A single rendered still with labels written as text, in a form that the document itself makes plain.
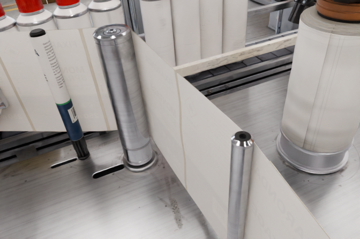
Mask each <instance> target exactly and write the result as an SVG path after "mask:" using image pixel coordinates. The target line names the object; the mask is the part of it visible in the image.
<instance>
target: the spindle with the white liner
mask: <svg viewBox="0 0 360 239"><path fill-rule="evenodd" d="M359 123H360V0H317V2H316V5H315V6H312V7H310V8H307V9H305V10H304V11H303V12H302V13H301V15H300V20H299V28H298V34H297V40H296V44H295V49H294V56H293V61H292V68H291V73H290V77H289V83H288V90H287V97H286V101H285V105H284V110H283V118H282V120H281V123H280V131H281V132H280V133H279V135H278V137H277V140H276V148H277V150H278V152H279V154H280V155H281V157H282V158H283V159H284V160H285V161H286V162H288V163H289V164H290V165H292V166H293V167H295V168H297V169H300V170H302V171H305V172H308V173H314V174H329V173H333V172H336V171H338V170H340V169H342V168H343V167H344V166H345V164H346V163H347V160H348V156H349V153H348V150H349V149H350V148H351V147H352V145H353V142H354V135H355V133H356V131H357V128H358V126H359Z"/></svg>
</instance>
